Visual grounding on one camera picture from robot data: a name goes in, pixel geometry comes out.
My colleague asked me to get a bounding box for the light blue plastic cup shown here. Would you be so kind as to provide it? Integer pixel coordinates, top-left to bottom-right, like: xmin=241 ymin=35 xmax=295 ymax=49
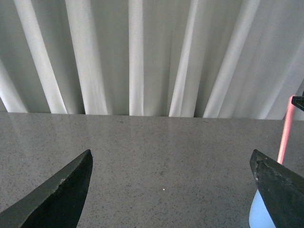
xmin=249 ymin=190 xmax=275 ymax=228

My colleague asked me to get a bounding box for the pink chopstick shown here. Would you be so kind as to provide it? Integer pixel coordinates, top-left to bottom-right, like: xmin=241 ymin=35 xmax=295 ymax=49
xmin=277 ymin=95 xmax=295 ymax=164

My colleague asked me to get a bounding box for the black left gripper right finger tip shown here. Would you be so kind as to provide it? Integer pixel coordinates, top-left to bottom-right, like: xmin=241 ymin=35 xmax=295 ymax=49
xmin=291 ymin=92 xmax=304 ymax=107

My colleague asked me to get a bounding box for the white pleated curtain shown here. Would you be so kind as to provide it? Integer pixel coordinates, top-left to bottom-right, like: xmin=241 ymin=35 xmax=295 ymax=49
xmin=0 ymin=0 xmax=304 ymax=119

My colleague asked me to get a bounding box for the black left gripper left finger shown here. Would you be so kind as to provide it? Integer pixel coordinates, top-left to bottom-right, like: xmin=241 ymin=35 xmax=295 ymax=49
xmin=0 ymin=150 xmax=93 ymax=228

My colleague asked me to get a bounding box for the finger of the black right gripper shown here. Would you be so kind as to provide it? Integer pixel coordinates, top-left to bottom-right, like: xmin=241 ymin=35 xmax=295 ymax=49
xmin=250 ymin=150 xmax=304 ymax=228

